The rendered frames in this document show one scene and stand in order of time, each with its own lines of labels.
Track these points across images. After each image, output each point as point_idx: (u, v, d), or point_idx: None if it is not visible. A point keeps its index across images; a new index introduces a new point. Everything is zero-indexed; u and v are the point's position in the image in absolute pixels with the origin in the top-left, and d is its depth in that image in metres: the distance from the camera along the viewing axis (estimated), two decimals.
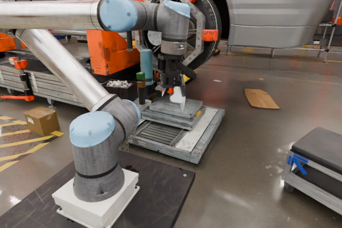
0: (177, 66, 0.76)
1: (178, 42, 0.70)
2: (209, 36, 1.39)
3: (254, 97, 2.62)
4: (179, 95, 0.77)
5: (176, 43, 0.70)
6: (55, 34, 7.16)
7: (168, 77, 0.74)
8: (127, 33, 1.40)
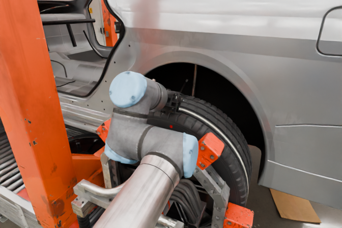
0: None
1: (153, 81, 0.61)
2: None
3: None
4: None
5: (156, 82, 0.61)
6: None
7: (175, 91, 0.71)
8: (79, 224, 0.72)
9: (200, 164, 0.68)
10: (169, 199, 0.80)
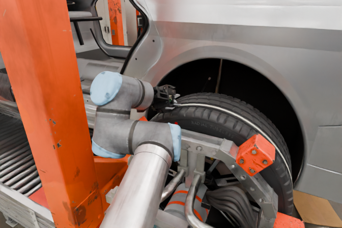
0: None
1: None
2: None
3: (299, 192, 1.88)
4: None
5: (137, 79, 0.63)
6: None
7: (164, 86, 0.72)
8: None
9: (249, 169, 0.61)
10: None
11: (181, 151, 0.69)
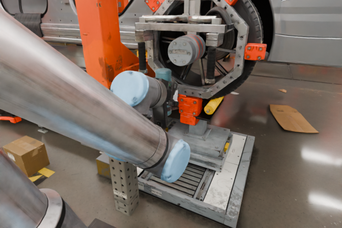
0: None
1: None
2: (256, 54, 0.98)
3: (283, 116, 2.21)
4: None
5: None
6: None
7: None
8: (139, 50, 0.99)
9: None
10: (202, 44, 1.07)
11: (185, 0, 1.03)
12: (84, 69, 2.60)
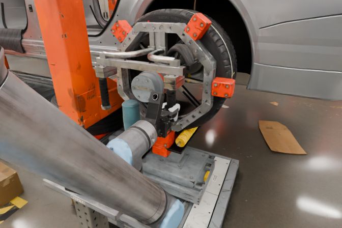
0: (158, 123, 0.71)
1: (150, 144, 0.63)
2: (223, 91, 0.93)
3: (271, 134, 2.15)
4: None
5: (150, 146, 0.64)
6: None
7: (167, 132, 0.75)
8: (100, 86, 0.94)
9: (193, 34, 0.90)
10: None
11: (150, 33, 0.98)
12: None
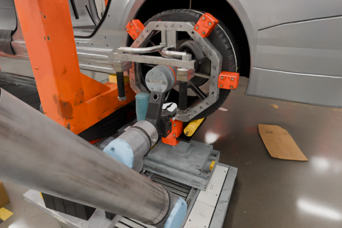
0: (158, 123, 0.71)
1: (151, 145, 0.63)
2: (229, 84, 1.03)
3: (272, 139, 2.07)
4: None
5: (151, 146, 0.64)
6: None
7: (167, 132, 0.75)
8: (117, 79, 1.04)
9: (201, 32, 1.00)
10: None
11: (162, 31, 1.08)
12: None
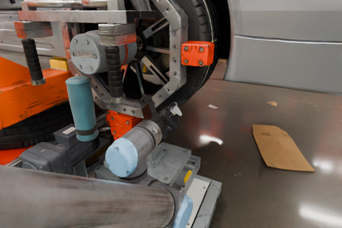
0: (158, 119, 0.70)
1: (153, 134, 0.62)
2: (197, 58, 0.66)
3: (268, 142, 1.68)
4: (174, 108, 0.80)
5: (154, 136, 0.62)
6: None
7: (174, 123, 0.72)
8: (24, 51, 0.67)
9: None
10: None
11: None
12: None
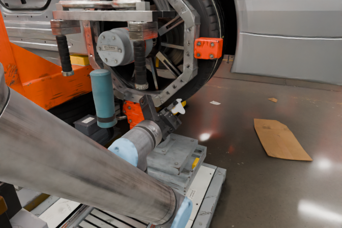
0: (158, 119, 0.70)
1: (153, 134, 0.62)
2: (208, 52, 0.76)
3: (269, 135, 1.78)
4: (177, 106, 0.78)
5: (154, 136, 0.62)
6: None
7: (174, 123, 0.72)
8: (58, 46, 0.77)
9: None
10: None
11: None
12: None
